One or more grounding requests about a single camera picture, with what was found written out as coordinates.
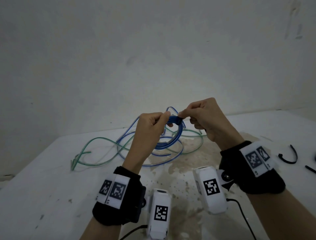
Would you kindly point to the person's left hand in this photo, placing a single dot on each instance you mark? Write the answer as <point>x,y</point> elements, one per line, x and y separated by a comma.
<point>144,138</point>

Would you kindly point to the person's right thumb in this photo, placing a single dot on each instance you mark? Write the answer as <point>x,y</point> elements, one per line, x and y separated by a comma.
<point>185,116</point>

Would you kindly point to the black wrist band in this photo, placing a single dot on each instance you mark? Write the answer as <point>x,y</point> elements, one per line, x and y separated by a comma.
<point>130,205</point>
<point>249,178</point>

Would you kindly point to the blue plastic tube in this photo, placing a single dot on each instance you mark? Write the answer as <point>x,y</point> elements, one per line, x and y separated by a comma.
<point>170,144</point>

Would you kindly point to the person's right forearm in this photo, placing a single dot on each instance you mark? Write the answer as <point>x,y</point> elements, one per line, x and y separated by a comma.
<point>284,215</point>

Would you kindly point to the white marker block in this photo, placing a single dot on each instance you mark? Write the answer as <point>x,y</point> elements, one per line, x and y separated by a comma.
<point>114,189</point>
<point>256,158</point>

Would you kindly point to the person's left forearm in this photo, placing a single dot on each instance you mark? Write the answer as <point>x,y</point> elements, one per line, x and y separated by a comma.
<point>103,231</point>

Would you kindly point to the green plastic tube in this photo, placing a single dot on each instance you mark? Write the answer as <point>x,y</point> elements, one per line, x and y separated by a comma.
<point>103,144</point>

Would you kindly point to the person's left thumb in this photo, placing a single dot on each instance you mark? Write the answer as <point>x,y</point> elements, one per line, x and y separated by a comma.
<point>167,122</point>

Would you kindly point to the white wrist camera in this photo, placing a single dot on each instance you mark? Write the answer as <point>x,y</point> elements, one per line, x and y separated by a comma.
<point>209,188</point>
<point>160,212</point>

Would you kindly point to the person's right hand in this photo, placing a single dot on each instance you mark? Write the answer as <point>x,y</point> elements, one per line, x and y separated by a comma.
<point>214,123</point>

